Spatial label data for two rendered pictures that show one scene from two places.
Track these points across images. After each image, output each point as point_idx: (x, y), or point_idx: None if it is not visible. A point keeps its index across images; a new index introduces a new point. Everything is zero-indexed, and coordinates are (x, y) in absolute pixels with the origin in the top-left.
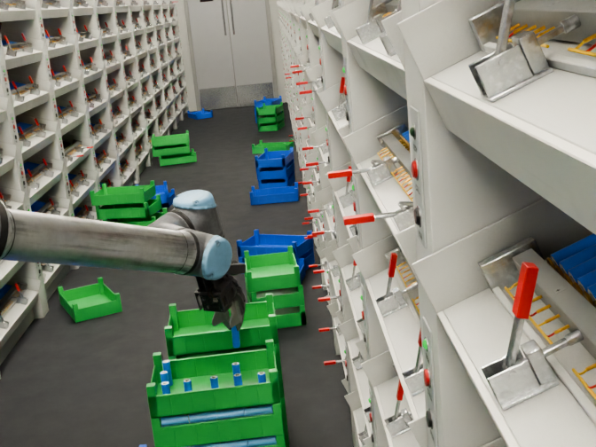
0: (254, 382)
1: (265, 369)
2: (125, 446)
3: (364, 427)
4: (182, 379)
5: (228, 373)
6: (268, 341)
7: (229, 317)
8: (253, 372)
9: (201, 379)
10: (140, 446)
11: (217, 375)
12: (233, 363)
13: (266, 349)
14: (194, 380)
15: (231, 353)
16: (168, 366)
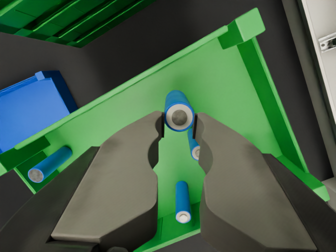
0: (216, 108)
1: (214, 45)
2: (0, 34)
3: (320, 6)
4: (71, 124)
5: (145, 83)
6: (248, 28)
7: (156, 126)
8: (192, 64)
9: (107, 116)
10: (38, 77)
11: (128, 95)
12: (195, 155)
13: (237, 44)
14: (98, 126)
15: (148, 75)
16: (50, 172)
